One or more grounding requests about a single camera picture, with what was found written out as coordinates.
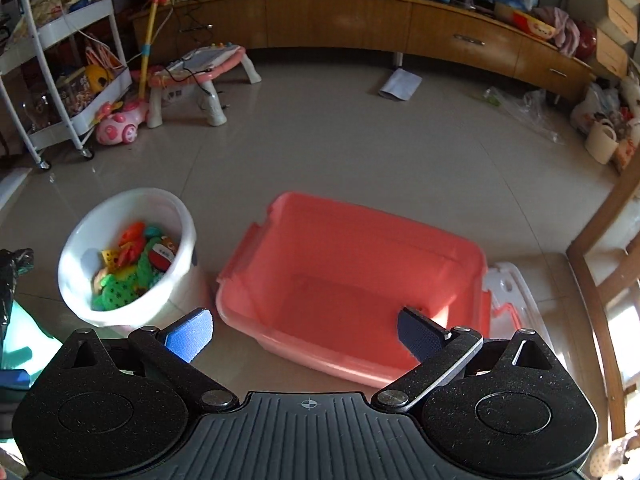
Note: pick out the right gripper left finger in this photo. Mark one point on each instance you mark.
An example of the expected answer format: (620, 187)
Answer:
(169, 352)

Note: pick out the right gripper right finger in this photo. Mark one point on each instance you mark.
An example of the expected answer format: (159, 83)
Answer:
(442, 354)

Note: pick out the green turtle toy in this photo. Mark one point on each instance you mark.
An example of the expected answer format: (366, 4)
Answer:
(113, 291)

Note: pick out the pink storage box lid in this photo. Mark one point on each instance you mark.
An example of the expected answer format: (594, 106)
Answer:
(512, 305)

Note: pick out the white plastic bucket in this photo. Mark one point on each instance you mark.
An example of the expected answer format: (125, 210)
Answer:
(93, 247)

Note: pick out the orange crab toy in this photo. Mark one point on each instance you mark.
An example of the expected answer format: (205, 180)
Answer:
(131, 245)

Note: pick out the pink plastic storage box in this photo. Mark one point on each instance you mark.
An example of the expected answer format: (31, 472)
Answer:
(321, 283)

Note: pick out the black plastic bag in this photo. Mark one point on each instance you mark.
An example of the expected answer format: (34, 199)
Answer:
(12, 266)

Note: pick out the pink toy car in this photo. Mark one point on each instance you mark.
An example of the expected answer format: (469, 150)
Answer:
(118, 123)

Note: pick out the clear plastic bag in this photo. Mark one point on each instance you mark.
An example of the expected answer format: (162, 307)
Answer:
(530, 110)

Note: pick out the beige small basket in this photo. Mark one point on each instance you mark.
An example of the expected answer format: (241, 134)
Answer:
(601, 142)

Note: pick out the white paper on floor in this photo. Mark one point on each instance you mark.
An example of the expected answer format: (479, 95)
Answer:
(401, 86)

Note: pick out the pink kids drawing table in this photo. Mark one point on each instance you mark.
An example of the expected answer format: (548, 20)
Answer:
(199, 69)

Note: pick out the white rolling cart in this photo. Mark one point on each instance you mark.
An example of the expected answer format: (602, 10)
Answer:
(61, 67)

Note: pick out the wooden tv cabinet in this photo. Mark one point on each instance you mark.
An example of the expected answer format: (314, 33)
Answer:
(413, 27)

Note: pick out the yellow toy microphone stand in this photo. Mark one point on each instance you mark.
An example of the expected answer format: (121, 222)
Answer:
(146, 48)

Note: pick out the red bear keychain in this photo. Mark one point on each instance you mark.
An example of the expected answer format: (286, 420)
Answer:
(162, 253)

